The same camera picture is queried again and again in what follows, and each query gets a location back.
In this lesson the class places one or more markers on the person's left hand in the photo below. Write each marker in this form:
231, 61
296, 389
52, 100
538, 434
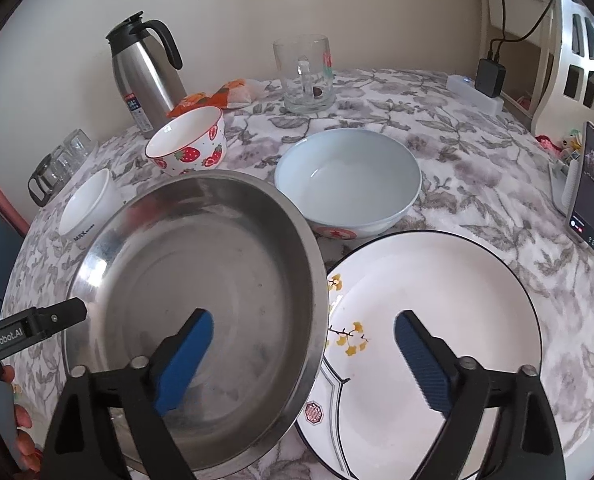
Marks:
24, 430

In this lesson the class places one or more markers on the white phone stand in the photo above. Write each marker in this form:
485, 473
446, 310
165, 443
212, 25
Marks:
567, 185

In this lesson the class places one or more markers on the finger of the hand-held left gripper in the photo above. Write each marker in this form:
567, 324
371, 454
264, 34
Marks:
62, 314

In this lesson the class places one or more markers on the floral tablecloth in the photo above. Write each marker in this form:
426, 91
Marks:
477, 170

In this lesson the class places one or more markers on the strawberry print bowl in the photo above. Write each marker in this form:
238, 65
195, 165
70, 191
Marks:
192, 155

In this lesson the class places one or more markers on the cream wooden cabinet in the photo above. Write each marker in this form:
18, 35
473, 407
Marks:
522, 60

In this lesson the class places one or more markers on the clear glass mug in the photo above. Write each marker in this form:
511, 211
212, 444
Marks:
302, 90

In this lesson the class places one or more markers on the light blue bowl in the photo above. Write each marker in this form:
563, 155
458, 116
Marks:
347, 175

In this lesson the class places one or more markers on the orange snack packet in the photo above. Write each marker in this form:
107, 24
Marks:
194, 102
234, 92

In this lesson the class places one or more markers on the smartphone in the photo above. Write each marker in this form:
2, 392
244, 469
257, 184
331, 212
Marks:
592, 185

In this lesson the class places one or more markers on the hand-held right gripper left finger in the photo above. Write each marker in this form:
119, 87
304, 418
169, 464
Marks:
187, 360

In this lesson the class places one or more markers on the colourful plush toy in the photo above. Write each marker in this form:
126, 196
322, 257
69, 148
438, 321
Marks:
552, 142

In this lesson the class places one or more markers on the glass teapot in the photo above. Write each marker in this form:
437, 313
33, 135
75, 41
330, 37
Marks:
44, 182

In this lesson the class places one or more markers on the black charger adapter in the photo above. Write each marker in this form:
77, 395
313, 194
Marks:
491, 77

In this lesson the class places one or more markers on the small white bowl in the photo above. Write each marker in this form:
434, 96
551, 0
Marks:
87, 205

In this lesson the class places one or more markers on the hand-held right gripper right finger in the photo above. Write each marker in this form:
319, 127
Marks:
422, 365

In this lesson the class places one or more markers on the pink board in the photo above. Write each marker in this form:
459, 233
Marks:
2, 200

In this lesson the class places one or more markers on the stainless steel basin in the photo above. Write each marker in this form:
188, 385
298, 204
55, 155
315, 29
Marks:
202, 260

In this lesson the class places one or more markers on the stainless steel thermos jug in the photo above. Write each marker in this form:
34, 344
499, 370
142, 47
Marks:
142, 75

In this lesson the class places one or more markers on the small glass cup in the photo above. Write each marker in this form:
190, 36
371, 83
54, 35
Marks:
63, 160
79, 145

